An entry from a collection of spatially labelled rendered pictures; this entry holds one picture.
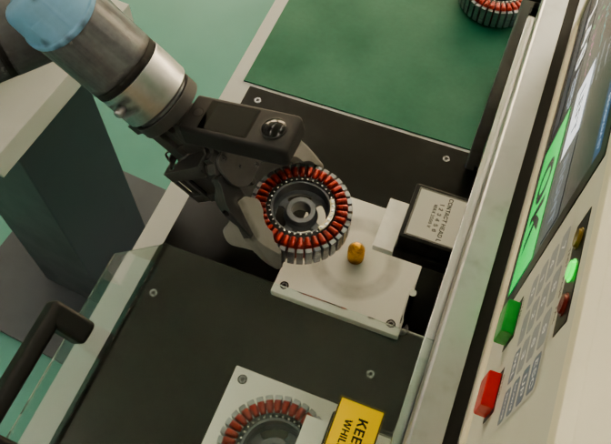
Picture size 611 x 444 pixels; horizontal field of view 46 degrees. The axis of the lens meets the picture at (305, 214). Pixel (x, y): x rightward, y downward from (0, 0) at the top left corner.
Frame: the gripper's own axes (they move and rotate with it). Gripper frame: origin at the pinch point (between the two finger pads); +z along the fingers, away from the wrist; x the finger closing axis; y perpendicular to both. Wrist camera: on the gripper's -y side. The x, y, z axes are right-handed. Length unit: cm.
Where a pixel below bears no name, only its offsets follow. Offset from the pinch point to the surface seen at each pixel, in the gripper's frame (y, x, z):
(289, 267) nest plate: 4.0, 4.3, 3.9
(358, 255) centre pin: -2.7, 1.0, 7.1
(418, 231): -14.8, 2.3, 1.9
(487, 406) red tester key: -37.3, 24.8, -14.7
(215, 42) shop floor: 102, -88, 25
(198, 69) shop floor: 102, -77, 24
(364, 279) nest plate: -2.4, 2.7, 9.5
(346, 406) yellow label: -24.2, 24.0, -9.7
